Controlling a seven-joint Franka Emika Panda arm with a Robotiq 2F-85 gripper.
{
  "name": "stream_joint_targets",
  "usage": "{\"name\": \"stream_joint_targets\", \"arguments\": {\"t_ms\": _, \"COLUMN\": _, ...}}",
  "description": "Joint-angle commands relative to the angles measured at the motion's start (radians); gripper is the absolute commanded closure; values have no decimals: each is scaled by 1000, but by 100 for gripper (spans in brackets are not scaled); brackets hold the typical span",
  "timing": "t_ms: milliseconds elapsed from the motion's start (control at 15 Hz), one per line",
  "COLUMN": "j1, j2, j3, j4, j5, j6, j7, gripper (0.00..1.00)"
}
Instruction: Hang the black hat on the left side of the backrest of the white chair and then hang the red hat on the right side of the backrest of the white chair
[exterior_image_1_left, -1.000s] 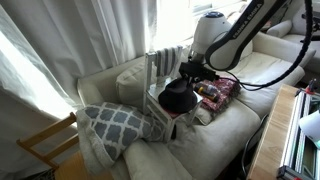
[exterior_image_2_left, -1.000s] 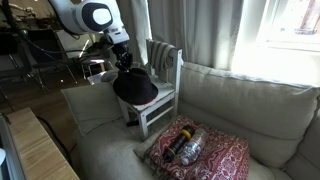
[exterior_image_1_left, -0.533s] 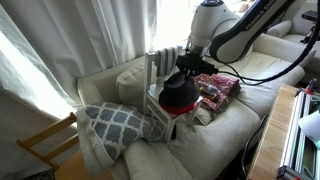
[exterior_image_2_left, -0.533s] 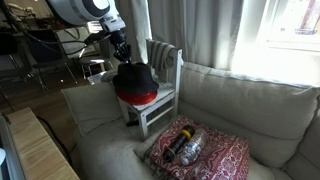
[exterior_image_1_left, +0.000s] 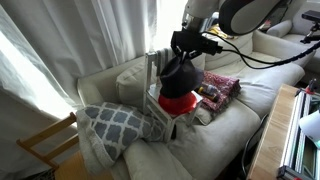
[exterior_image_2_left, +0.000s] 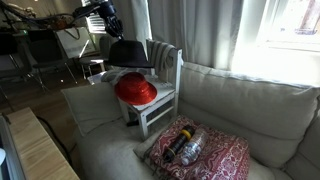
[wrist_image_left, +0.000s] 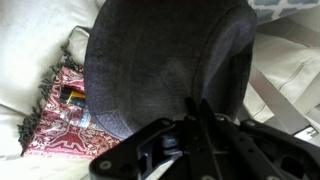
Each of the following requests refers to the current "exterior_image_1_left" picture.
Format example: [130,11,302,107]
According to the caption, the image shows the grey white patterned pillow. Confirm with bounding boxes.
[76,102,165,173]

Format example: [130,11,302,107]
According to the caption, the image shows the grey armchair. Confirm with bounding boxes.
[267,0,320,74]

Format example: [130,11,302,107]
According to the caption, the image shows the black yellow flashlight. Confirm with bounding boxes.
[196,85,219,102]

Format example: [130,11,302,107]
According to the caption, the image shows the red sequin hat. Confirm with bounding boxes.
[158,92,197,115]

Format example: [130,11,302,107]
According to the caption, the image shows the floral yellow blanket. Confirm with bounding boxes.
[209,24,237,39]

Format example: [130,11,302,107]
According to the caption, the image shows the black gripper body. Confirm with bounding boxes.
[171,30,222,58]

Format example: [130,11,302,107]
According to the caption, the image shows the wooden side table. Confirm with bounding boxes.
[247,84,297,180]

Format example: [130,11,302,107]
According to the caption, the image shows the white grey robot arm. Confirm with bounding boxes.
[171,0,286,58]

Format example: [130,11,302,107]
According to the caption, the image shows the clear plastic water bottle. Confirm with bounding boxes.
[202,83,218,95]

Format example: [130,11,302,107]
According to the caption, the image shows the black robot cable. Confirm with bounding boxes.
[203,30,320,70]

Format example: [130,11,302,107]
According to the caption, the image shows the white paper roll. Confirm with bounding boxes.
[299,111,320,149]

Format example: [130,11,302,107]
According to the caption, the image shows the wooden chair frame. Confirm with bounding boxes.
[16,112,79,170]

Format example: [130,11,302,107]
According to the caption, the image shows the red patterned cloth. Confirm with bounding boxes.
[198,71,241,113]

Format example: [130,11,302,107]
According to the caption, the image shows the striped grey white towel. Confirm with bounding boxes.
[155,48,173,76]

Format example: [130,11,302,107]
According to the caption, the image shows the metal rail frame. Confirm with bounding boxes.
[276,89,320,180]

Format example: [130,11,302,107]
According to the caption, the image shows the beige sofa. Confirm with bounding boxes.
[77,31,315,180]

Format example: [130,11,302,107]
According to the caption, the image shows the beige back cushion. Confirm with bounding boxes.
[116,54,205,110]

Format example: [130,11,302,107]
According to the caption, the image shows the black felt hat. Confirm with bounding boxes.
[160,57,204,98]

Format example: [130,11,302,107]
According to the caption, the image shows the cream seat cushion front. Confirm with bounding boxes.
[123,140,193,180]

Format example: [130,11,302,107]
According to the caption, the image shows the black camera on stand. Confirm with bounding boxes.
[299,9,320,45]

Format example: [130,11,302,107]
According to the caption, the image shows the white curtain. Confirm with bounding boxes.
[0,0,186,180]

